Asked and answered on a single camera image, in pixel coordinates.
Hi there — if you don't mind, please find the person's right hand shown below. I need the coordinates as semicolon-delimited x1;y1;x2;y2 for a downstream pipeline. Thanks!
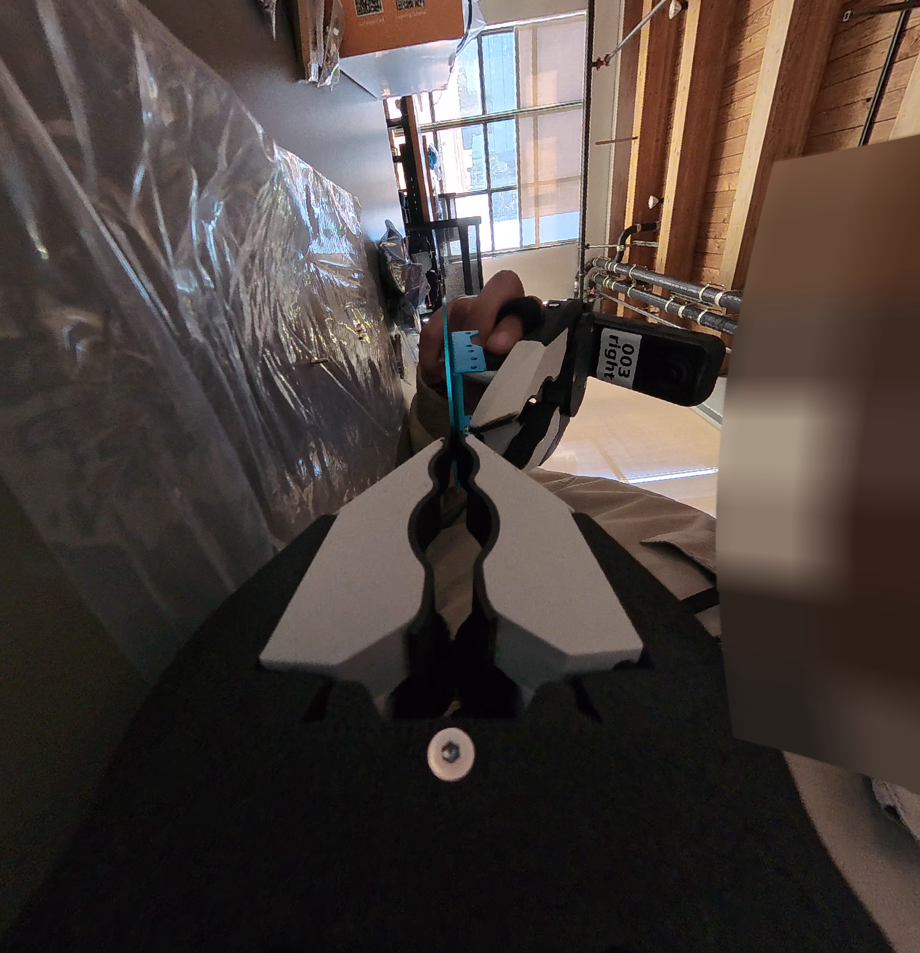
417;270;526;387

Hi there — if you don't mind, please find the blue round metal plate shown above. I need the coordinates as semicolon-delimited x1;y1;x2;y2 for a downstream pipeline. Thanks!
439;296;462;494

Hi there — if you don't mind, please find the orange cardboard box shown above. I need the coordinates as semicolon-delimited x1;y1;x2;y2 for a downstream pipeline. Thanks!
295;0;477;99

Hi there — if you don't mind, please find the crumpled dark plastic bag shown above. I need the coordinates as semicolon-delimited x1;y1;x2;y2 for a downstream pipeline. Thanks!
376;218;425;332

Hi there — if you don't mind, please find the black insulated pipe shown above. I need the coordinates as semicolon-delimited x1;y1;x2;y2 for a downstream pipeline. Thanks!
585;257;744;314
590;272;740;338

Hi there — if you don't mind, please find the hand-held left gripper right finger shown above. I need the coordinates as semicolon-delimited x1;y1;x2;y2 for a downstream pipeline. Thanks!
460;435;645;704

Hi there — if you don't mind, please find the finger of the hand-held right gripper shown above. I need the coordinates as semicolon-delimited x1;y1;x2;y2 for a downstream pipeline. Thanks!
505;409;567;472
469;328;574;434

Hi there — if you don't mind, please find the black table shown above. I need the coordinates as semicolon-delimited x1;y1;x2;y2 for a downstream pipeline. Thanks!
404;214;485;299

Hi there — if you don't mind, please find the grid pane window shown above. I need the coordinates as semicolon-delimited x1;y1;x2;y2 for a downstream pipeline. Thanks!
419;15;589;254

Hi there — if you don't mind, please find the clear plastic bag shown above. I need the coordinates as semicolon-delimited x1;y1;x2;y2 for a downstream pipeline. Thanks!
0;0;425;671

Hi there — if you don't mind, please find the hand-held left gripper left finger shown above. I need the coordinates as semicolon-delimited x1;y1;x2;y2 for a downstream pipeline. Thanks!
259;438;440;704

